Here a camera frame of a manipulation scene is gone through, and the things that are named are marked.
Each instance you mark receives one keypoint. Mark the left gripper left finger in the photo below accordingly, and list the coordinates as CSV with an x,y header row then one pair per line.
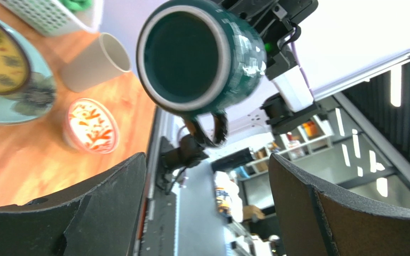
x,y
98,216

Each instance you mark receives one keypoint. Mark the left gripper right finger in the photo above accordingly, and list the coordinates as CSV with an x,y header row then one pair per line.
x,y
317,217

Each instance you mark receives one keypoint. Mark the light blue flower plate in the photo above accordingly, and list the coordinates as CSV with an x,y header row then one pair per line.
x,y
39,95

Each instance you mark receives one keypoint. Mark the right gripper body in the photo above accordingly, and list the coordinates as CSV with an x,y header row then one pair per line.
x,y
277,23

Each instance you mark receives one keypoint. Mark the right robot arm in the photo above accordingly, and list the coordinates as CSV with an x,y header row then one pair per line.
x,y
293,105

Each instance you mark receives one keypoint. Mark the beige cup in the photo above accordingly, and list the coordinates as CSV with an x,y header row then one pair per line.
x,y
104,59

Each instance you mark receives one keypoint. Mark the right aluminium frame post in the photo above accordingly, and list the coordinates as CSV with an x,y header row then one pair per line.
x,y
360,76

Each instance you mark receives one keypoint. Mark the white printed cloth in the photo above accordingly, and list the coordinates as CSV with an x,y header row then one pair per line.
x,y
228,200

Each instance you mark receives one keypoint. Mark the bright green microfiber towel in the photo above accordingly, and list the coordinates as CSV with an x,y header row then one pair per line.
x,y
76,5

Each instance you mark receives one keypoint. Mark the background storage shelf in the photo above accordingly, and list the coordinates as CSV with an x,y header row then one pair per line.
x,y
308,139

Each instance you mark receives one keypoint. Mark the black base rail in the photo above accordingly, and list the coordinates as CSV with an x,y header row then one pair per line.
x,y
157,216

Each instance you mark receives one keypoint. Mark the white plastic basket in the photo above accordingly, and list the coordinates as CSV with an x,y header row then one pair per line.
x,y
51,18

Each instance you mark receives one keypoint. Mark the red white patterned bowl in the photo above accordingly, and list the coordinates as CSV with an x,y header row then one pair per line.
x,y
90,127

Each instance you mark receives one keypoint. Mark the dark green mug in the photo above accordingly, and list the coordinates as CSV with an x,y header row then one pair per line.
x,y
194,60

